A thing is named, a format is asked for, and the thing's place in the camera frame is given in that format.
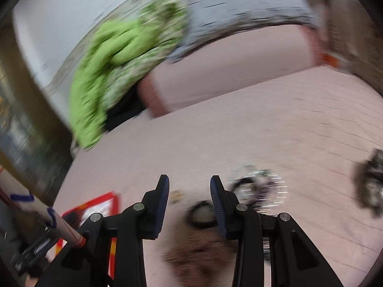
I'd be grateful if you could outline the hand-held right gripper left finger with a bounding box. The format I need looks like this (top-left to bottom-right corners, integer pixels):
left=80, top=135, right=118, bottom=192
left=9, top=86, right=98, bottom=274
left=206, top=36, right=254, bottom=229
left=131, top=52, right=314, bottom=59
left=36, top=174, right=170, bottom=287

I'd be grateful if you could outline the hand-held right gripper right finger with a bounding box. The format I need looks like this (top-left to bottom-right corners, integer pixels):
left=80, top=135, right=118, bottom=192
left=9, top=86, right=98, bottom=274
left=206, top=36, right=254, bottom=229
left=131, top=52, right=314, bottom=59
left=209, top=175, right=344, bottom=287

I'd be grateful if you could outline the plain black hair tie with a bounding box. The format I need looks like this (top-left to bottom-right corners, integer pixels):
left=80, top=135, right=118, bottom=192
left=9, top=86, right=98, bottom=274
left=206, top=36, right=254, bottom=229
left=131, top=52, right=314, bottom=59
left=186, top=200, right=219, bottom=230

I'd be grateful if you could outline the red cardboard tray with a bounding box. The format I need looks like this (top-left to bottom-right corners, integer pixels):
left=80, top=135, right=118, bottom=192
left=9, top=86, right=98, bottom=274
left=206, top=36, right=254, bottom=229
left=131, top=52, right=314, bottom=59
left=57, top=191, right=120, bottom=278

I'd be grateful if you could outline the beige stick with blue marks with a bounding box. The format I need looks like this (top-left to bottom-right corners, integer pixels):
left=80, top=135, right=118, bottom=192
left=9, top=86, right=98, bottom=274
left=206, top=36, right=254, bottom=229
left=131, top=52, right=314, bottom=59
left=0, top=164, right=88, bottom=248

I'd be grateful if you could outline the dark cloth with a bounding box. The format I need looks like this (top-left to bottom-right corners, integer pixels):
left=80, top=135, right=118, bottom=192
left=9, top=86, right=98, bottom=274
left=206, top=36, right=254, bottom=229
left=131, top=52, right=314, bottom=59
left=105, top=90, right=145, bottom=132

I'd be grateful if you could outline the golden door with glass panel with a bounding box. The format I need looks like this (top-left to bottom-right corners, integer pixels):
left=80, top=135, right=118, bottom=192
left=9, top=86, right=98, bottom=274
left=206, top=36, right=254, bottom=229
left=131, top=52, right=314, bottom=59
left=0, top=15, right=74, bottom=204

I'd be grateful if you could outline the pink cushion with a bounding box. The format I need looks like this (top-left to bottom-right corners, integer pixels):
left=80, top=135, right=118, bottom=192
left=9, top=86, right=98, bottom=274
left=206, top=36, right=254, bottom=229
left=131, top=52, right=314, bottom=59
left=138, top=25, right=325, bottom=118

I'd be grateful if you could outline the green patterned quilt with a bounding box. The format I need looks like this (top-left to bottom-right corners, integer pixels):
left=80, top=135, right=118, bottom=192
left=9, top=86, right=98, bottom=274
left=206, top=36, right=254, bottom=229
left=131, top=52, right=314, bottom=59
left=69, top=0, right=192, bottom=150

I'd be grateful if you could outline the gold leaf brooch pearl loop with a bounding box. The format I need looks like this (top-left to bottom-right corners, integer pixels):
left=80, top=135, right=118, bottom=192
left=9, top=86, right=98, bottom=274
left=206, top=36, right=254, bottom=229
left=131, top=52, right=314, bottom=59
left=353, top=149, right=383, bottom=217

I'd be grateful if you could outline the grey quilted blanket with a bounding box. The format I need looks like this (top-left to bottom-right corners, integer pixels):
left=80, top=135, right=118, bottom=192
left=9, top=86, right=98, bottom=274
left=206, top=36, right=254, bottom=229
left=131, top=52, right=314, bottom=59
left=172, top=0, right=318, bottom=63

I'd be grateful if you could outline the black hair tie rhinestone ball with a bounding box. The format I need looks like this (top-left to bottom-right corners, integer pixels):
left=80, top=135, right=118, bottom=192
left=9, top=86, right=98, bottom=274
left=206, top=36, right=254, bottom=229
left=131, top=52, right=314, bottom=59
left=229, top=164, right=288, bottom=216

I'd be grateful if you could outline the leopard hair tie gold ball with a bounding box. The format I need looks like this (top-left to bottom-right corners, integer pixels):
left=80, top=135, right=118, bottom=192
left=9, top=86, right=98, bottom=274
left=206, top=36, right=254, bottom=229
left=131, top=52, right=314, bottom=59
left=163, top=239, right=238, bottom=277

